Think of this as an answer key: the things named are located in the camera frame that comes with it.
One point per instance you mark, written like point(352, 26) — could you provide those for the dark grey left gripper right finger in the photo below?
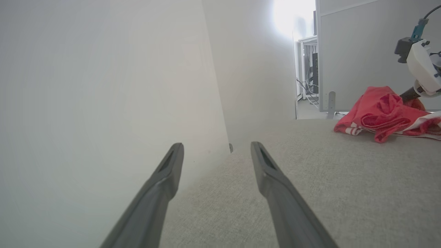
point(289, 213)

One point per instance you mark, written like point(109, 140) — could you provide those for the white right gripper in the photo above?
point(427, 70)

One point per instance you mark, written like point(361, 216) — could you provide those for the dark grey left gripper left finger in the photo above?
point(148, 206)

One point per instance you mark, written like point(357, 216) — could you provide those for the red shirt with white sleeves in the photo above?
point(379, 113)

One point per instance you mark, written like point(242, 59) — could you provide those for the grey partition foot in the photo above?
point(331, 105)

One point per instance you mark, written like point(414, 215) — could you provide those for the black device under desk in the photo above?
point(315, 72)

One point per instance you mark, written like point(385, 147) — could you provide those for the white desk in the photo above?
point(306, 39)

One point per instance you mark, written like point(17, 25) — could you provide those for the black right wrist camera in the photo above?
point(402, 48)

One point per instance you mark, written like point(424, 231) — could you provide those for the teal right camera connector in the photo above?
point(418, 30)

